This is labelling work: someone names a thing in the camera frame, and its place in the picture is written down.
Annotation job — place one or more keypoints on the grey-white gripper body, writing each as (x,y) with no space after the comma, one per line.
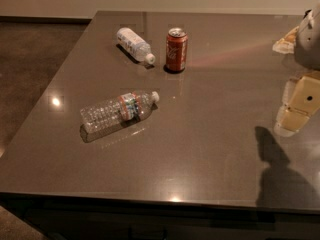
(308,44)

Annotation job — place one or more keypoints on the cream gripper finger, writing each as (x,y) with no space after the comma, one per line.
(286,44)
(300,101)

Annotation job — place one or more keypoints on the small white-labelled plastic bottle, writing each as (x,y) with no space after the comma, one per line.
(135,45)

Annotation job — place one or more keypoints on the clear plastic water bottle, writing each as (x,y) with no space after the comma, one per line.
(113,113)

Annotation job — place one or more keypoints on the red soda can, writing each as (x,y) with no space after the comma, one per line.
(176,49)

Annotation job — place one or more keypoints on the black drawer handle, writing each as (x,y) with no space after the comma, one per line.
(147,234)

